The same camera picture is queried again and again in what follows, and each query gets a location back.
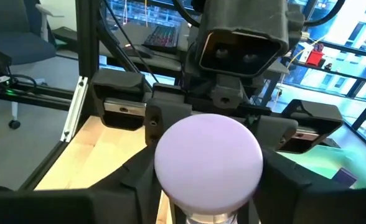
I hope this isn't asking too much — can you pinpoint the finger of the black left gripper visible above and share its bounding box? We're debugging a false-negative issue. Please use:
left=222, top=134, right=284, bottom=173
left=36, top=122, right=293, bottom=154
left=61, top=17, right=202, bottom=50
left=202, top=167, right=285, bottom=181
left=144, top=83, right=194, bottom=147
left=251, top=114, right=299, bottom=152

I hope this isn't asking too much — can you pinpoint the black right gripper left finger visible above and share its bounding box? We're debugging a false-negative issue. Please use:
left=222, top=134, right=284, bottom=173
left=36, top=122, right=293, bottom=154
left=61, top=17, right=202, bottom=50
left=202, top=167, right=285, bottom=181
left=0, top=145, right=171, bottom=224

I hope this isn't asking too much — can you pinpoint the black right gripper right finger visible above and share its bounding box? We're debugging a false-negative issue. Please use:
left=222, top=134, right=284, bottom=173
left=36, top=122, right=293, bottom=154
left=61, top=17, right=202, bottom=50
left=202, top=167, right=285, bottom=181
left=253, top=148, right=366, bottom=224

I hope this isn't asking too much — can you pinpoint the navy blue digital clock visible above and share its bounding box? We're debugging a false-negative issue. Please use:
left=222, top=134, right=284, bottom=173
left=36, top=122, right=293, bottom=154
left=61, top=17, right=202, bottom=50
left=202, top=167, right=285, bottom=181
left=331, top=167, right=358, bottom=187

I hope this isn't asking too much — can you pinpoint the lavender disc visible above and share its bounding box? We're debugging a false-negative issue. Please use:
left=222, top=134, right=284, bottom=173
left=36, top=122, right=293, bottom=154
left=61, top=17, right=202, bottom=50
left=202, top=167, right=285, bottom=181
left=154, top=113, right=264, bottom=224

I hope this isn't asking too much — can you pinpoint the blue office chair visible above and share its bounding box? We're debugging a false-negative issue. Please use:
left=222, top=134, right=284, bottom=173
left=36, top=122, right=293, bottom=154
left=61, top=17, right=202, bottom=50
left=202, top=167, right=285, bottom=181
left=0, top=0, right=64, bottom=130

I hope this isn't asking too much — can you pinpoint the dark grey desk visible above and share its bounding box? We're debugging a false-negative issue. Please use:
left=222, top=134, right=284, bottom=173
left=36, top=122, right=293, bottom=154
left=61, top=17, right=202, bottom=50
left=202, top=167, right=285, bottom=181
left=101, top=23, right=202, bottom=74

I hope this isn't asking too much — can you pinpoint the black backlit keyboard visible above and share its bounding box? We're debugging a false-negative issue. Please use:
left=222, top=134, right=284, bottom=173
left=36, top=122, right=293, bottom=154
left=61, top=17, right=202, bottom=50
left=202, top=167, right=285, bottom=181
left=142, top=24, right=181, bottom=54

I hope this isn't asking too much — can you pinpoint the small red object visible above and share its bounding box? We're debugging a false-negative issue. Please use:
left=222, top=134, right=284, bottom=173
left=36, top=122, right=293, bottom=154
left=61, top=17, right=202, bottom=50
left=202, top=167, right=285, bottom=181
left=305, top=43, right=326, bottom=68

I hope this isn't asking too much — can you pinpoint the large window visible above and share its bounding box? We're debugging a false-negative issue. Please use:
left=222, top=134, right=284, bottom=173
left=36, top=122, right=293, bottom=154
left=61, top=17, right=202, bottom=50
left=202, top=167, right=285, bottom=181
left=100, top=0, right=366, bottom=103

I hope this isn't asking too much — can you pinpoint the silver aluminium bracket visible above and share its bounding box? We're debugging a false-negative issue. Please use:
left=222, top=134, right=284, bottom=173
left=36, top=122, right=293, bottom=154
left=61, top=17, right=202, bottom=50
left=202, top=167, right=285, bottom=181
left=60, top=75, right=89, bottom=143

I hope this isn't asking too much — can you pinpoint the black aluminium table frame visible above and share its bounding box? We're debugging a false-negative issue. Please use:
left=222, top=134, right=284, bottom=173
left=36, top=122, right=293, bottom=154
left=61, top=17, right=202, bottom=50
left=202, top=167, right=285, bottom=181
left=0, top=0, right=154, bottom=191

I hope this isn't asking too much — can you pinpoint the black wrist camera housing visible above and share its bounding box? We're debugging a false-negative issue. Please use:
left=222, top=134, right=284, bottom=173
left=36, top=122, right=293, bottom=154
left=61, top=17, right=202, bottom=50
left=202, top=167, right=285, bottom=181
left=197, top=0, right=306, bottom=78

